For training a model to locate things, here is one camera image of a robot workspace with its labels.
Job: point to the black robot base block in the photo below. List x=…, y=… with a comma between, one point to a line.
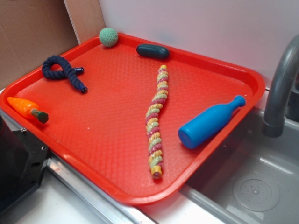
x=23, y=158

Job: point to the orange toy carrot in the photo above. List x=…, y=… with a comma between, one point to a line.
x=28, y=109

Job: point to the red plastic tray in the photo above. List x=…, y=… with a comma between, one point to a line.
x=102, y=134

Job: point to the blue plastic bottle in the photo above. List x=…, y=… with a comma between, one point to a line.
x=208, y=123

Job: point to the dark teal oblong capsule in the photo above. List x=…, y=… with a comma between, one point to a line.
x=153, y=51

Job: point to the green crocheted ball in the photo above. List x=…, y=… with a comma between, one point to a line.
x=108, y=37

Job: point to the grey sink basin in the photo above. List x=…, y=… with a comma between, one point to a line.
x=250, y=178

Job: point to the grey faucet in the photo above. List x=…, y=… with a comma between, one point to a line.
x=283, y=97

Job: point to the brown cardboard box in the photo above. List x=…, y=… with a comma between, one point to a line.
x=31, y=30

